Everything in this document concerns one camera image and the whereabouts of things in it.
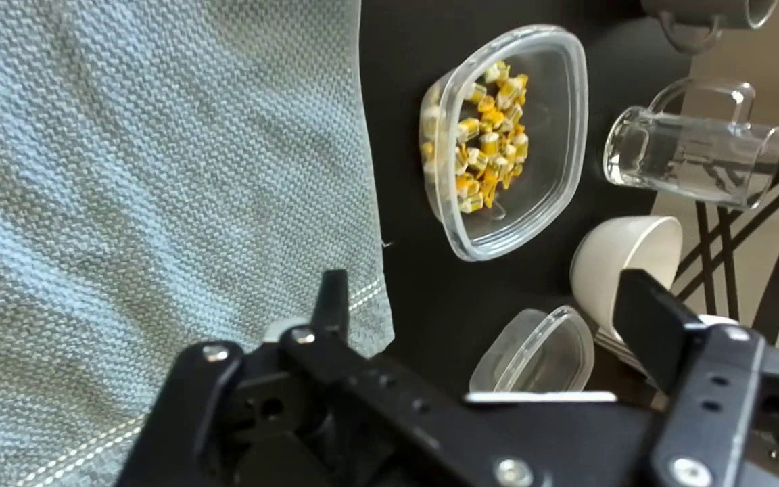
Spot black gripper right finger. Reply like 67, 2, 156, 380
614, 268, 700, 393

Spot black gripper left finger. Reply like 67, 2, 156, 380
312, 272, 350, 338

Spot clear container with corn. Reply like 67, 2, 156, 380
420, 24, 589, 264

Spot empty clear plastic container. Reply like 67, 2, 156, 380
468, 306, 595, 393

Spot light blue towel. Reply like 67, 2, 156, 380
0, 0, 396, 487

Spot white bowl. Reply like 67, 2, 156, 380
569, 218, 684, 338

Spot round black table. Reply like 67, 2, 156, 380
361, 0, 691, 396

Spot clear glass measuring jug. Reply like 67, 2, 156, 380
604, 80, 779, 211

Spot grey mug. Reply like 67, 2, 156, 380
639, 0, 779, 54

